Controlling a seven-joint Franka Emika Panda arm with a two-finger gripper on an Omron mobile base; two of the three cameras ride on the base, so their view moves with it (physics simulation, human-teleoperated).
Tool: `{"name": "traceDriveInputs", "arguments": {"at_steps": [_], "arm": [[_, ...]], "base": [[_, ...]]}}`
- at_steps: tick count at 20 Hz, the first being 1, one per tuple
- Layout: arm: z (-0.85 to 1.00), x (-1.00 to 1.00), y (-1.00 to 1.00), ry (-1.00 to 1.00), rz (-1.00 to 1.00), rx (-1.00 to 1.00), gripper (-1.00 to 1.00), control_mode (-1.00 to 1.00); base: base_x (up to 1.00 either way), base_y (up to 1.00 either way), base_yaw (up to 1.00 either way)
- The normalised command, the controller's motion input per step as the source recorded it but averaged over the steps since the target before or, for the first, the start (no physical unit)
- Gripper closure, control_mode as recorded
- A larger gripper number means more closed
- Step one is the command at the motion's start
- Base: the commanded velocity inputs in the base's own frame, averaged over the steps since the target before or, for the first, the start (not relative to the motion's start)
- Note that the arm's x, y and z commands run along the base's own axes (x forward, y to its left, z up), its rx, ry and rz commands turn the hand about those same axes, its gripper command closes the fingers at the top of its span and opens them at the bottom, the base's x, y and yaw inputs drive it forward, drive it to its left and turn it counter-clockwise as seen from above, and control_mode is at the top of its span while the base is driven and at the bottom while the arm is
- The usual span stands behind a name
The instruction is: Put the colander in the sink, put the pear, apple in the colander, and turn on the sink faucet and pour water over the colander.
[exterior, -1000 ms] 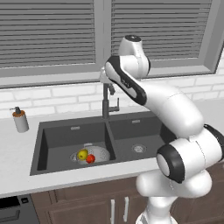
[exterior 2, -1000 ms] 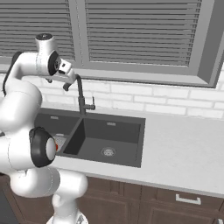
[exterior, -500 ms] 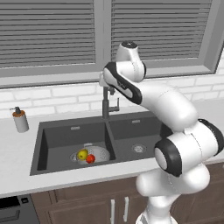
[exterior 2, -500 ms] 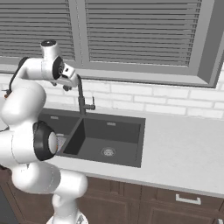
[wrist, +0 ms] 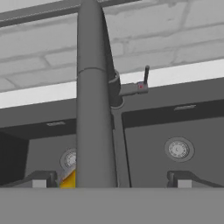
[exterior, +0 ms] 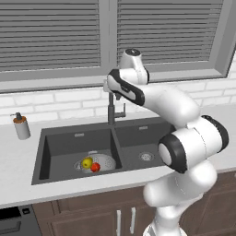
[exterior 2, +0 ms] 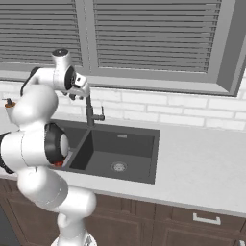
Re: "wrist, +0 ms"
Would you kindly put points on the yellow colander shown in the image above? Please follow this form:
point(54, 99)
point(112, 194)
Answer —
point(70, 181)

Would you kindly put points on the dark grey sink faucet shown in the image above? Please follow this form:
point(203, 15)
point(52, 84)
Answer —
point(93, 122)

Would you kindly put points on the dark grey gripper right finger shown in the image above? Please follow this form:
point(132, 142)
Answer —
point(172, 179)

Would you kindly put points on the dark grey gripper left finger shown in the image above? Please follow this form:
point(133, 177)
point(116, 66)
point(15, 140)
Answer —
point(52, 179)

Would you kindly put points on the round metal sink drain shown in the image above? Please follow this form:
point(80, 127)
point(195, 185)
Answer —
point(69, 159)
point(179, 149)

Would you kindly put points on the dark grey double sink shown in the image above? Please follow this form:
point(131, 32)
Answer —
point(151, 137)

